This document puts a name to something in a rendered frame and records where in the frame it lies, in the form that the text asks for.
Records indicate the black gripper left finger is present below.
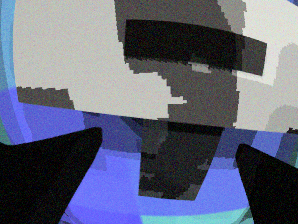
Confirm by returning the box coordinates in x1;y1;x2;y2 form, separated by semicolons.
0;127;102;224

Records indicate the black two-prong plug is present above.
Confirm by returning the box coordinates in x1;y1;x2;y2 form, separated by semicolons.
138;119;222;201

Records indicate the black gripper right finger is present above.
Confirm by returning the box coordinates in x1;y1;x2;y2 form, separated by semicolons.
235;144;298;224

